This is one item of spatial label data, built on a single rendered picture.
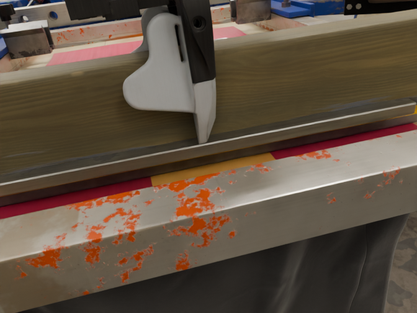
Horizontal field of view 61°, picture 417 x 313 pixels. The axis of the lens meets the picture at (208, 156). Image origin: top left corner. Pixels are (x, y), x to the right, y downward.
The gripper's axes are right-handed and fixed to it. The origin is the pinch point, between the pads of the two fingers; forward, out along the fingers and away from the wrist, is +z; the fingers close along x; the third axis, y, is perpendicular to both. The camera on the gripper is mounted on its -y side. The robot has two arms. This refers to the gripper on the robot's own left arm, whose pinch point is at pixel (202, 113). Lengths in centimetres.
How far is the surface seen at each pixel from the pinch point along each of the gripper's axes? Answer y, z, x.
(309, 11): -28.4, 0.9, -37.3
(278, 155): -5.9, 4.9, 1.0
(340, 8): -68, 12, -91
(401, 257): -79, 102, -57
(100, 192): 9.3, 4.5, 0.8
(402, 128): -18.0, 5.2, 0.8
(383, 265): -18.1, 22.7, 1.3
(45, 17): 23, -2, -71
